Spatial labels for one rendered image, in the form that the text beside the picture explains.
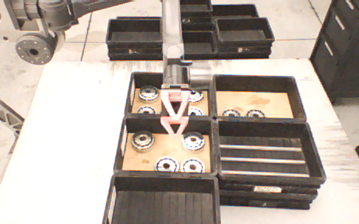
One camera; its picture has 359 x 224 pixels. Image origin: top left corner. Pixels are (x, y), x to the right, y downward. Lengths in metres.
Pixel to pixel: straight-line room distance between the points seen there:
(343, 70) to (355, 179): 1.23
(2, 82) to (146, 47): 1.35
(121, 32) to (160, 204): 1.75
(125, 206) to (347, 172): 1.00
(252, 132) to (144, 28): 1.51
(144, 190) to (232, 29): 1.79
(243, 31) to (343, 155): 1.40
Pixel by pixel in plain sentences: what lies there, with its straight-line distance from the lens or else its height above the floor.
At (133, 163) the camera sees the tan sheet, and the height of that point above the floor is 0.83.
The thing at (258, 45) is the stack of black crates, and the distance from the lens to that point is 2.70.
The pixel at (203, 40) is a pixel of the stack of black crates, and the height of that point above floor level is 0.40.
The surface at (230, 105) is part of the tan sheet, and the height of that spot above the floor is 0.83.
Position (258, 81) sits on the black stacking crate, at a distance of 1.82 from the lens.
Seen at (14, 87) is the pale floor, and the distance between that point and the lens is 3.32.
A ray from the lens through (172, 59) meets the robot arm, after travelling 0.94.
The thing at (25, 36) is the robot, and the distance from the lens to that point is 1.63.
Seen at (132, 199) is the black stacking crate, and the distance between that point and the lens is 1.43.
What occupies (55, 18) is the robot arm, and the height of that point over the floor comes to 1.45.
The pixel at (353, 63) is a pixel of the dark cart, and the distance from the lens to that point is 2.88.
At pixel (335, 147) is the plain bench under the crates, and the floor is 0.70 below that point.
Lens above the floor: 2.06
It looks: 46 degrees down
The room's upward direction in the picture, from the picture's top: 2 degrees clockwise
